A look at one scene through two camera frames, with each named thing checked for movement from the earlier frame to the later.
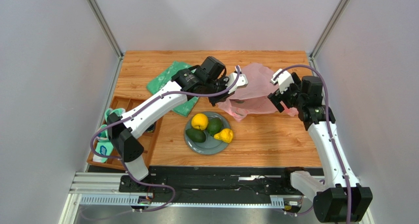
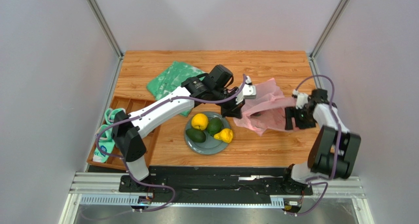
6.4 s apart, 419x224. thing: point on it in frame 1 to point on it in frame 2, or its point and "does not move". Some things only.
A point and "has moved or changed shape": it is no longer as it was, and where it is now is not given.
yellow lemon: [199, 121] does not move
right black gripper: [283, 95] to [297, 115]
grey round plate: [211, 145] does not move
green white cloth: [164, 77] does not move
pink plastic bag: [254, 99] has moved or changed shape
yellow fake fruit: [225, 135] does not move
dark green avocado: [196, 135] does not move
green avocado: [214, 125] does not move
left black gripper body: [218, 86] to [227, 107]
